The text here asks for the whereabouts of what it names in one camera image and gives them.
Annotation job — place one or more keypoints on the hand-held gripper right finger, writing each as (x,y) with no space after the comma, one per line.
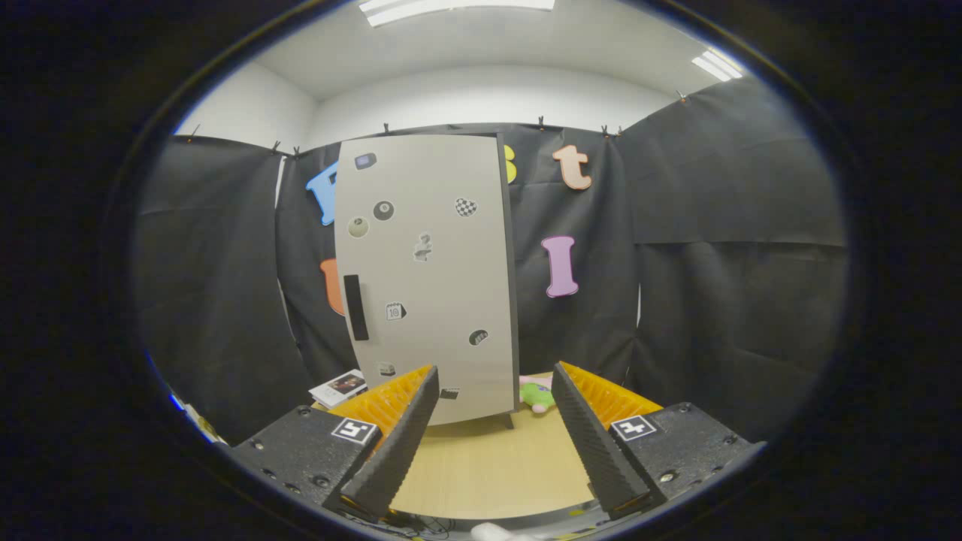
(594,451)

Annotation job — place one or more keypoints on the grey shoe cabinet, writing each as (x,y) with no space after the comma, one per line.
(515,300)

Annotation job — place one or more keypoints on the small ceiling light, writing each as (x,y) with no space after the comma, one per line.
(718,66)

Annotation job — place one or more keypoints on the long ceiling light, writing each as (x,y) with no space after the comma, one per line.
(451,6)

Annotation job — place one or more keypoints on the white rounded object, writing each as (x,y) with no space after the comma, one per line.
(492,532)

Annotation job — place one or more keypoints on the light grey shoe cabinet door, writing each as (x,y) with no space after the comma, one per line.
(436,300)

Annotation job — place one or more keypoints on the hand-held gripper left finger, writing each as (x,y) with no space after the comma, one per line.
(394,451)

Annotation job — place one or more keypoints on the white book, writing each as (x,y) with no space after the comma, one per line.
(338,389)

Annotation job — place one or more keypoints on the black backdrop cloth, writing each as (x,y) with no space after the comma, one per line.
(714,225)

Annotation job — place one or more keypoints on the green and pink plush toy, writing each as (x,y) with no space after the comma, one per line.
(535,394)

